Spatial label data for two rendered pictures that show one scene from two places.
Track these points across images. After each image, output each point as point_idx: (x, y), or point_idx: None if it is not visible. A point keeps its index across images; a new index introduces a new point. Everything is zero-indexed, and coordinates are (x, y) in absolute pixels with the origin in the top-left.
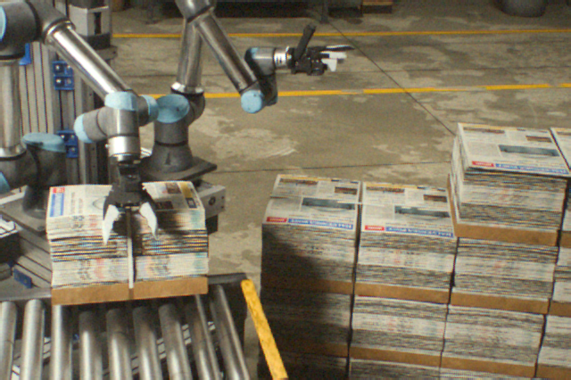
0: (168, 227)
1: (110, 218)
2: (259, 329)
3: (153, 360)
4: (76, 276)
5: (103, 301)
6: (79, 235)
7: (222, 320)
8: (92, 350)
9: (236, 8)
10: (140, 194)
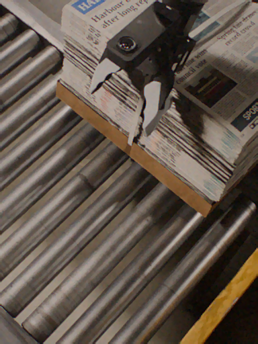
0: (191, 122)
1: (107, 67)
2: (196, 324)
3: (64, 250)
4: (83, 87)
5: (101, 132)
6: (91, 51)
7: (190, 262)
8: (37, 180)
9: None
10: (156, 66)
